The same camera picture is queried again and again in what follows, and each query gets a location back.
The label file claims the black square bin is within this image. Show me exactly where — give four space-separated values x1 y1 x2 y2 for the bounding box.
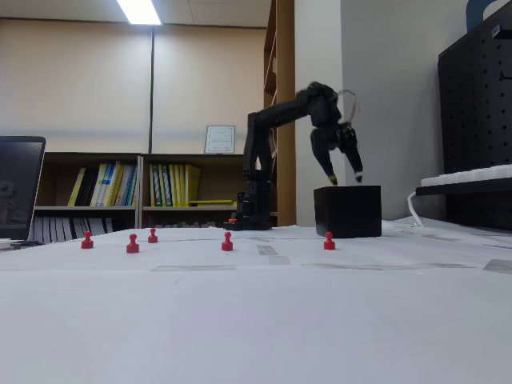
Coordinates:
313 185 383 240

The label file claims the tall wooden shelf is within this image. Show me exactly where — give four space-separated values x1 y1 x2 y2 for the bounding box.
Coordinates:
262 0 297 228

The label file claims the framed white certificate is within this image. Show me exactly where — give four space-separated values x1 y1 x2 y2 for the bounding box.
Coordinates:
204 125 237 155

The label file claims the yellow flat folder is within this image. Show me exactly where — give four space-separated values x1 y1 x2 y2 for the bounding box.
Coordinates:
187 198 238 206

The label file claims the white power strip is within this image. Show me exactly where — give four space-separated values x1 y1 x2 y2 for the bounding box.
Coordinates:
419 162 512 189

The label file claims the black perforated pegboard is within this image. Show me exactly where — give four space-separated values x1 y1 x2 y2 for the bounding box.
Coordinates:
437 11 512 232

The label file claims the white paper table cover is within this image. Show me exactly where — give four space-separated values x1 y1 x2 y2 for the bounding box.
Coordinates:
0 218 512 384

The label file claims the dark blue panel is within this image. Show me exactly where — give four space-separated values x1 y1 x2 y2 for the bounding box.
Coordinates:
466 0 512 34

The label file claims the blue white book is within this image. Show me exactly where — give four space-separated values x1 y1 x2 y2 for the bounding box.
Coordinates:
118 163 139 208

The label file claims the yellow white book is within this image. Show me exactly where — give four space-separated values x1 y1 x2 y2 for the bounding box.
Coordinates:
90 162 110 208

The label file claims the ceiling light panel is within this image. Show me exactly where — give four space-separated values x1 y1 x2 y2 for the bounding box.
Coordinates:
115 0 163 26

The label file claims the black book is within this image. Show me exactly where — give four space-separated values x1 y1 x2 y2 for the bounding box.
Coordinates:
78 167 100 208

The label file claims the yellow slim book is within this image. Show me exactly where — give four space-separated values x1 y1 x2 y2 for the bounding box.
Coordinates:
67 167 87 208

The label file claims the dark laptop screen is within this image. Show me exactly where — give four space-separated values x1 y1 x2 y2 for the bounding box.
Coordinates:
0 135 47 243

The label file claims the white power cable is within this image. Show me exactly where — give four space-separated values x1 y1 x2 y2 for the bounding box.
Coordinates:
406 190 425 228

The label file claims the black vertical wall conduit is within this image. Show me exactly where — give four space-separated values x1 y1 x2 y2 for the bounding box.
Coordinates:
148 24 157 155

